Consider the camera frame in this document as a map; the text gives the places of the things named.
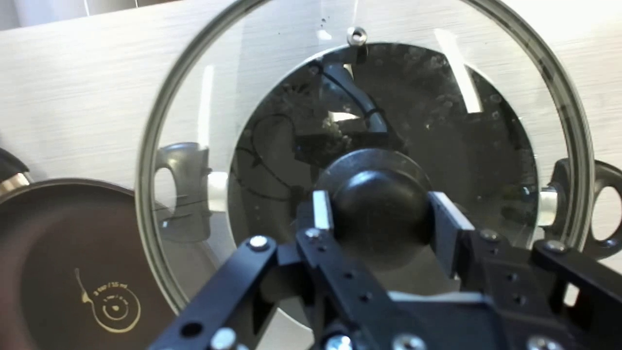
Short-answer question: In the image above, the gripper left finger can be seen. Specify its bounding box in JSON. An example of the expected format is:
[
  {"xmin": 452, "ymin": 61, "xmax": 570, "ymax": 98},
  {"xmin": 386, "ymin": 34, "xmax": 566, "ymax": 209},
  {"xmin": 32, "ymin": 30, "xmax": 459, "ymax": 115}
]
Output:
[{"xmin": 148, "ymin": 190, "xmax": 389, "ymax": 350}]

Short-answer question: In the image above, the glass lid with black knob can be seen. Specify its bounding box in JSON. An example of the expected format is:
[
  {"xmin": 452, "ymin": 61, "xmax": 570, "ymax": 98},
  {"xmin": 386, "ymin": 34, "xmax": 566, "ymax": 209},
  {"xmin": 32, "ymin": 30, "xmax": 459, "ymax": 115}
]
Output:
[{"xmin": 135, "ymin": 0, "xmax": 596, "ymax": 343}]

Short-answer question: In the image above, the dark brown frying pan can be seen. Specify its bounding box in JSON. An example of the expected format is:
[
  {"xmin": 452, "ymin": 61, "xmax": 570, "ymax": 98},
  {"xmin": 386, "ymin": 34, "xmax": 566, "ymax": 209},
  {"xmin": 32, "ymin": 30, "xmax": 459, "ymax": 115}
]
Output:
[{"xmin": 0, "ymin": 148, "xmax": 178, "ymax": 350}]

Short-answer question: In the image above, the black pot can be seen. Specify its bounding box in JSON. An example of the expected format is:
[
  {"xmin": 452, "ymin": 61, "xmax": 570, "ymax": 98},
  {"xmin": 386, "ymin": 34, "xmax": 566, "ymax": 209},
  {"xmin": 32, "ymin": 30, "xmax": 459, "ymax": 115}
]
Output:
[{"xmin": 155, "ymin": 43, "xmax": 622, "ymax": 261}]

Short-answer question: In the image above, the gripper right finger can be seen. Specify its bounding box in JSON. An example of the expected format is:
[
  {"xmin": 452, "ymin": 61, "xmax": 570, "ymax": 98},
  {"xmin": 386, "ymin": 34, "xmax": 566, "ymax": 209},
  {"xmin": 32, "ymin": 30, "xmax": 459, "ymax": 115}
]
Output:
[{"xmin": 429, "ymin": 191, "xmax": 622, "ymax": 350}]

